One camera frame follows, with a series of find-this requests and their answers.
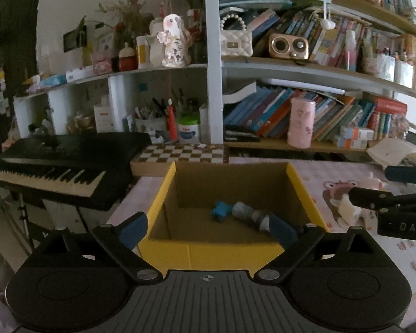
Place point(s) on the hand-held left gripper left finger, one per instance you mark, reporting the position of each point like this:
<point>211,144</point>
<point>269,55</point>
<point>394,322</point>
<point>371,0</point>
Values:
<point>134,230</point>

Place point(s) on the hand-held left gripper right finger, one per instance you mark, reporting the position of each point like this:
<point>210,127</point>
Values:
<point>282,232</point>

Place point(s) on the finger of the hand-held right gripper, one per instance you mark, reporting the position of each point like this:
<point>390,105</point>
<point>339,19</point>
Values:
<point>402,174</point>
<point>367,197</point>

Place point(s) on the yellow cardboard box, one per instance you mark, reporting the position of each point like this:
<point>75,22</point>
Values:
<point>159,211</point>

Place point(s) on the grey cylindrical roll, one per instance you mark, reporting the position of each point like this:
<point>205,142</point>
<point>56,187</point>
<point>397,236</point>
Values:
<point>249,215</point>

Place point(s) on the small blue toy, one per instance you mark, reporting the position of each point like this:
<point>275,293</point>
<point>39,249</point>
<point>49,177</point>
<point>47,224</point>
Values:
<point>221,211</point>

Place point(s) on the pile of papers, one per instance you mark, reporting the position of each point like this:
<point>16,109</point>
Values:
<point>395,151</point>

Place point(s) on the small orange and white box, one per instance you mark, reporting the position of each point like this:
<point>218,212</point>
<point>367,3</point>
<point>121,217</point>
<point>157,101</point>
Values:
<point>348,143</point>
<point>357,132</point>

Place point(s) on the checkerboard box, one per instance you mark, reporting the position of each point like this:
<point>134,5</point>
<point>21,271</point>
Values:
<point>180,154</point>

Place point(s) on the pink tumbler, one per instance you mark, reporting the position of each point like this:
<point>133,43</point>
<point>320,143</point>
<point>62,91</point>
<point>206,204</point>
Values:
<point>301,125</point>

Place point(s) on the black electronic keyboard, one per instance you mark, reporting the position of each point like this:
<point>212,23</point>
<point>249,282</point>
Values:
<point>72,152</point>

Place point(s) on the white storage bin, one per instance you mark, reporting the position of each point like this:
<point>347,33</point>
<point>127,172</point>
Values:
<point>404,73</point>
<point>381,67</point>

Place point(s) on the white pen holder with pens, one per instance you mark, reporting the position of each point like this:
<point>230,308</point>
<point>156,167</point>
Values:
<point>149,126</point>

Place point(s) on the keyboard stand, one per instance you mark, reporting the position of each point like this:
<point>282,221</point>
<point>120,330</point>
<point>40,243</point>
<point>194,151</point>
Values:
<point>24,222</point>

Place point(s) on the red bottle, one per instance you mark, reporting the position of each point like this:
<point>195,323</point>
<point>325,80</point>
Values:
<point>172,125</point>

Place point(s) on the white jar with green lid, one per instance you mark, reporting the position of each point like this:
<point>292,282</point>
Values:
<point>189,130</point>

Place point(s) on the white box with red label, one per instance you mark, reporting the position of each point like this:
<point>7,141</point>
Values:
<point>104,119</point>

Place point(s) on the row of books under radio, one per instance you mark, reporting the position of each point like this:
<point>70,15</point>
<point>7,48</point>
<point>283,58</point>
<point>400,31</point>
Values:
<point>263,114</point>

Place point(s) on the small white flat box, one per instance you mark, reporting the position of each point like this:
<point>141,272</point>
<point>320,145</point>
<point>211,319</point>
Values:
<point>79,74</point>

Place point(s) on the pink gift box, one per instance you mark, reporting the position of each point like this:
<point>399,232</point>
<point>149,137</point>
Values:
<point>102,65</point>

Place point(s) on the blue tissue packet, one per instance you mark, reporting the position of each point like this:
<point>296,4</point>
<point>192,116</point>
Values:
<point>53,81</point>

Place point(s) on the rose gold retro radio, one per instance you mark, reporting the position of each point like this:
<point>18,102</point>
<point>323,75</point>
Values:
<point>288,47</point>

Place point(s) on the white and wood bookshelf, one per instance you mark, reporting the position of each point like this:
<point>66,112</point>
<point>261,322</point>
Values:
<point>213,76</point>

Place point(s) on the red jar with white lid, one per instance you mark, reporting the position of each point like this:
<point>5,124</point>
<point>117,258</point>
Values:
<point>127,59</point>

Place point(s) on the yellow and white carton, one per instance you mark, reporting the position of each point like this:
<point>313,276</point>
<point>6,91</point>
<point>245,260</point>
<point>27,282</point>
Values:
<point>142,53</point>

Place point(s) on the row of books beside radio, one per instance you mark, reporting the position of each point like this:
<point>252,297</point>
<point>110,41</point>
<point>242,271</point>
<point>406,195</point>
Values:
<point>298,24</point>

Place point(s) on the white and pink doll figurine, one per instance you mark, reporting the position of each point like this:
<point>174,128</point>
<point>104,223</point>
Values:
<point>173,41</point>

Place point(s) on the white quilted purse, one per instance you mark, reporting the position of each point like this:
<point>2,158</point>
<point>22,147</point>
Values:
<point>235,43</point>

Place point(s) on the dried flower bouquet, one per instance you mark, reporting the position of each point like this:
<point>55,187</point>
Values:
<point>130,10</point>

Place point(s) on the black wall frame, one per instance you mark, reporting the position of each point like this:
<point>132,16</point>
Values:
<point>72,41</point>

